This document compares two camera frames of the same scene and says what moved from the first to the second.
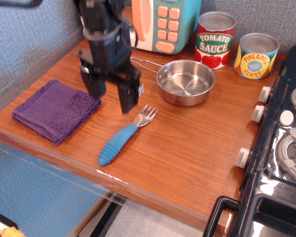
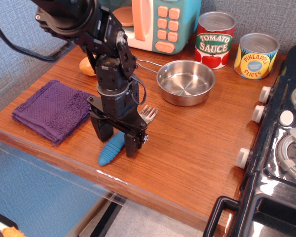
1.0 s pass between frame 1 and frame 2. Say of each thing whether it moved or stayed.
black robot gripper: moved
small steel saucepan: stayed
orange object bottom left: stayed
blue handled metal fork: stayed
